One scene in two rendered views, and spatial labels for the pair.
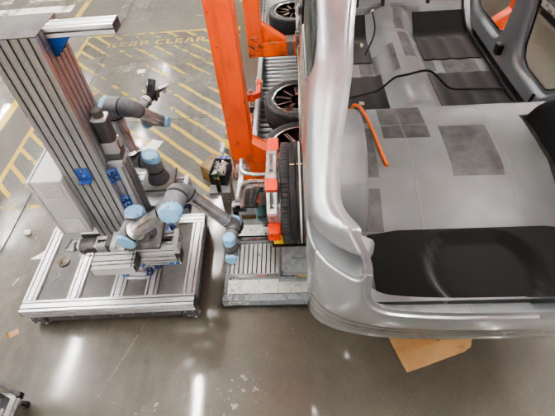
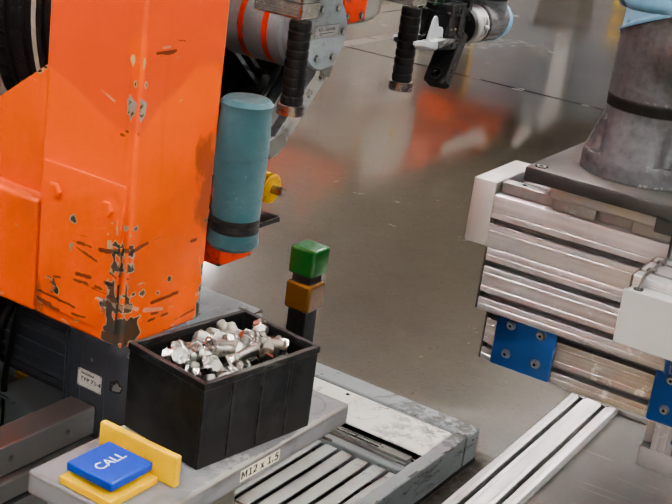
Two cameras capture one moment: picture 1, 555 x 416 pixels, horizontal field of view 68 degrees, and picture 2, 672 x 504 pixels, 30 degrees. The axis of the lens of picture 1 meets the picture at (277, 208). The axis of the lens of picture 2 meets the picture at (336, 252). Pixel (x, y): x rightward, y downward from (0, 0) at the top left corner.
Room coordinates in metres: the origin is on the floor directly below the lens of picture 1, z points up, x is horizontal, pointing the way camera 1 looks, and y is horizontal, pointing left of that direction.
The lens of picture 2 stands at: (3.72, 1.18, 1.22)
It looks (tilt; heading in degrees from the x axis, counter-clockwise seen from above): 20 degrees down; 206
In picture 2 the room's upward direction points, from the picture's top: 8 degrees clockwise
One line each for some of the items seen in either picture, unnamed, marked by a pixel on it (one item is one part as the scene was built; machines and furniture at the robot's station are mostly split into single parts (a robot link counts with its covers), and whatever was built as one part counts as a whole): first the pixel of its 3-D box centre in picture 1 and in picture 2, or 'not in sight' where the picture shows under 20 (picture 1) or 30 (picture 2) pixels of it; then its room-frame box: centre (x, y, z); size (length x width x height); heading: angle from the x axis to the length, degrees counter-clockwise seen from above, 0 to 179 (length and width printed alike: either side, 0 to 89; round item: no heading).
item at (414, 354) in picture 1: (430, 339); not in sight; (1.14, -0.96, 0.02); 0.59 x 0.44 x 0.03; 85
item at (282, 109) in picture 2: not in sight; (295, 65); (2.05, 0.23, 0.83); 0.04 x 0.04 x 0.16
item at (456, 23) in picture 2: not in sight; (447, 23); (1.57, 0.27, 0.86); 0.12 x 0.08 x 0.09; 175
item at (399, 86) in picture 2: not in sight; (406, 46); (1.71, 0.26, 0.83); 0.04 x 0.04 x 0.16
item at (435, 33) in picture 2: not in sight; (431, 32); (1.67, 0.29, 0.85); 0.09 x 0.03 x 0.06; 4
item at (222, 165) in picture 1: (220, 171); (222, 380); (2.49, 0.43, 0.51); 0.20 x 0.14 x 0.13; 167
